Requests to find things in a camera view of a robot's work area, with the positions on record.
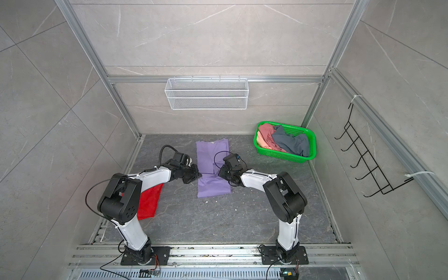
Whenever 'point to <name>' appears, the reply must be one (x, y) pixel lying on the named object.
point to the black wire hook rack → (384, 185)
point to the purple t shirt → (210, 156)
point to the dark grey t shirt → (297, 144)
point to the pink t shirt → (265, 138)
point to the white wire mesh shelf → (206, 93)
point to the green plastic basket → (289, 157)
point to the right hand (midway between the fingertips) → (220, 170)
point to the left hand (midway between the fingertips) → (203, 171)
